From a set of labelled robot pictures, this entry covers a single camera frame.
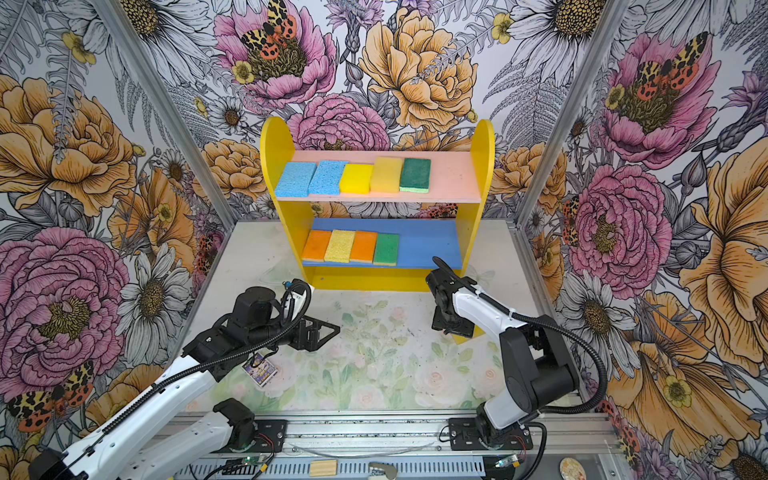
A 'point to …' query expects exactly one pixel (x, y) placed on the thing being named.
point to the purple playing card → (261, 373)
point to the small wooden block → (323, 468)
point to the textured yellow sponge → (339, 246)
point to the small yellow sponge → (460, 338)
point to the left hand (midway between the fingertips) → (325, 336)
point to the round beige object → (570, 469)
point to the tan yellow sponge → (364, 246)
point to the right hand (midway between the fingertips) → (453, 336)
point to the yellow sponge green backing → (387, 249)
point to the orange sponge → (316, 245)
